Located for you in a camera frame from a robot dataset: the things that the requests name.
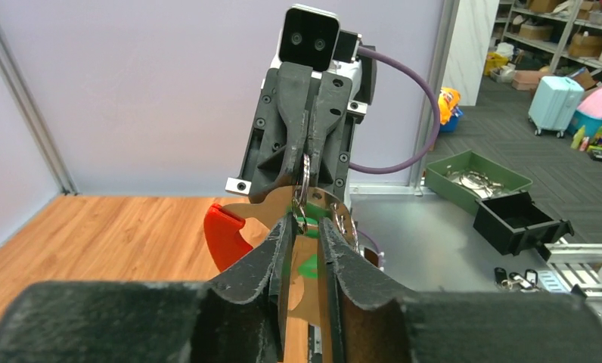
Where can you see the green tray with rings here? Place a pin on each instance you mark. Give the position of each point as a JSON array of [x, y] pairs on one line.
[[465, 178]]

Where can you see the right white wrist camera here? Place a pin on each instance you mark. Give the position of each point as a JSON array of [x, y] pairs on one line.
[[313, 38]]

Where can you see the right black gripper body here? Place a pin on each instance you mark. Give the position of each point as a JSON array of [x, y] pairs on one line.
[[265, 147]]

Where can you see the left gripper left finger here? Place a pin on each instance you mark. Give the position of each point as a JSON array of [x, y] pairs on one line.
[[229, 318]]

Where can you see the key with green tag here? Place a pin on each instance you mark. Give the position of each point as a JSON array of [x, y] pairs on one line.
[[298, 237]]

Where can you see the black plastic box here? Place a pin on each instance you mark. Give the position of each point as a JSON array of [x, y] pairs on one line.
[[513, 223]]

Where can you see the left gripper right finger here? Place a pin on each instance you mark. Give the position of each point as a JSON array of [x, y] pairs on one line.
[[366, 316]]

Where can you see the bunch of tagged keys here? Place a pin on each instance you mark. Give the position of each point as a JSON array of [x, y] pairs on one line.
[[514, 281]]

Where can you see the left frame post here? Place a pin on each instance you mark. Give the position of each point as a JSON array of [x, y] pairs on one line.
[[34, 120]]

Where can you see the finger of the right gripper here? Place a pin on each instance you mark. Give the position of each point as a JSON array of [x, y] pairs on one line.
[[293, 88], [329, 132]]

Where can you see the metal key holder red handle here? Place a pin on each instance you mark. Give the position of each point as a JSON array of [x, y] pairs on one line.
[[223, 226]]

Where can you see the light blue suitcase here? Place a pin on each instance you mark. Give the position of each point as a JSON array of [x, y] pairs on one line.
[[554, 104]]

